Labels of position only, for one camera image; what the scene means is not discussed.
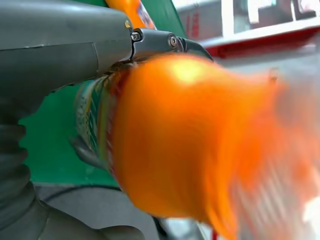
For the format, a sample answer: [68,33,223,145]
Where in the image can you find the orange bottle with clear cap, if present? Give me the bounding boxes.
[73,54,320,240]
[105,0,157,31]

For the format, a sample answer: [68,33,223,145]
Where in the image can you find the green table mat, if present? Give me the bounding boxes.
[18,0,187,188]

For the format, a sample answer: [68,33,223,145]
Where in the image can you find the red and white display cabinet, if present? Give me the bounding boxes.
[174,0,320,61]

